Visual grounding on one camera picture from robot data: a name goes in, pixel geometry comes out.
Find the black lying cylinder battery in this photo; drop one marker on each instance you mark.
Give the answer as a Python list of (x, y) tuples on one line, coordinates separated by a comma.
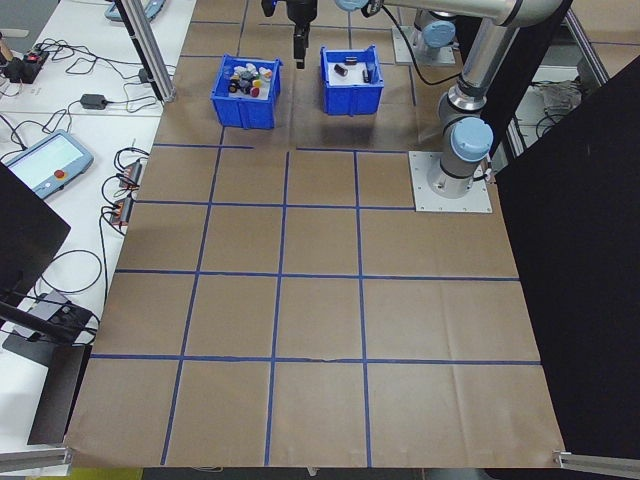
[(341, 70)]

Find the small grey item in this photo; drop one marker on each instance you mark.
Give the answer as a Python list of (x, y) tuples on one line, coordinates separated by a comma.
[(245, 75)]

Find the white sheet bin liner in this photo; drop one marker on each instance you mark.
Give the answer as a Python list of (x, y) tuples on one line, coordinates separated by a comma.
[(352, 75)]

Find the black upright cylinder battery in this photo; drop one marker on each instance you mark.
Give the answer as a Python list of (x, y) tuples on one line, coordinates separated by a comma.
[(366, 75)]

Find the small red item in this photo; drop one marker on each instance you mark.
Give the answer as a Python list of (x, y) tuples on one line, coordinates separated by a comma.
[(255, 92)]

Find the black power strip red switches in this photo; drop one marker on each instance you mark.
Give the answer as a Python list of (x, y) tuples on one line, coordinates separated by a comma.
[(25, 65)]

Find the black and orange hub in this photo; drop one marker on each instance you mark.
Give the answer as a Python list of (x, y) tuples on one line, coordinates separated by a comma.
[(131, 175), (122, 210)]

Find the aluminium extrusion bar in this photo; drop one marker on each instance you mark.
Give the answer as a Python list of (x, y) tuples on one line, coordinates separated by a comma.
[(600, 461), (35, 460)]

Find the blue bin with colourful items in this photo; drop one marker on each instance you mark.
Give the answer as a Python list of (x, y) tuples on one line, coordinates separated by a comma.
[(245, 112)]

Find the blue teach pendant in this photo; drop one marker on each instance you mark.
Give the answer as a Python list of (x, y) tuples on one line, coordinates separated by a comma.
[(45, 162), (135, 7)]

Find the small black and yellow item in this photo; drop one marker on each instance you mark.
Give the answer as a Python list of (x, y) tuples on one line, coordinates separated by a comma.
[(233, 86)]

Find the blue bin with black batteries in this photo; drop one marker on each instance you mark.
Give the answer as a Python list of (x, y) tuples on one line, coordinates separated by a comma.
[(350, 100)]

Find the black monitor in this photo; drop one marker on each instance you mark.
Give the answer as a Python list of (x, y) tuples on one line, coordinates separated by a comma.
[(25, 240)]

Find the pile of small mixed items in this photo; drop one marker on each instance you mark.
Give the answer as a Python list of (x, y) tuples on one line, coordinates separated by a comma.
[(270, 87)]

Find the black board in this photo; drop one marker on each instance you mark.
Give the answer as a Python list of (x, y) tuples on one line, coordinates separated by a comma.
[(57, 400)]

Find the small white item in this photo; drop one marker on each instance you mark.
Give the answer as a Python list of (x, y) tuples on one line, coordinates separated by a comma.
[(265, 74)]

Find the grey monitor stand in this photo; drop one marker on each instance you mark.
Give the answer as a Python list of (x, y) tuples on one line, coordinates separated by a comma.
[(25, 350)]

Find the black frame cover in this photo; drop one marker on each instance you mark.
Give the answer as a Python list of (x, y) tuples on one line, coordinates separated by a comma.
[(575, 250)]

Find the black power adapter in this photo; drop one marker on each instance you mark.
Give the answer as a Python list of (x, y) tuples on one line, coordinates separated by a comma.
[(94, 101), (146, 76)]

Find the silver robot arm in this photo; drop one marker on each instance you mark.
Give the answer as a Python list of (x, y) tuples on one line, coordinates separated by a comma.
[(480, 75), (440, 32)]

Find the aluminium post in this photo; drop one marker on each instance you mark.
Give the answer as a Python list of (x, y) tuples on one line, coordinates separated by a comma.
[(156, 60)]

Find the metal bar frame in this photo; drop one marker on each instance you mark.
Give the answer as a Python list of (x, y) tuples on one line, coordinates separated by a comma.
[(590, 50)]

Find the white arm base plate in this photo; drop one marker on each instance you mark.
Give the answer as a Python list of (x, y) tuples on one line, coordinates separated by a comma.
[(475, 200), (404, 50)]

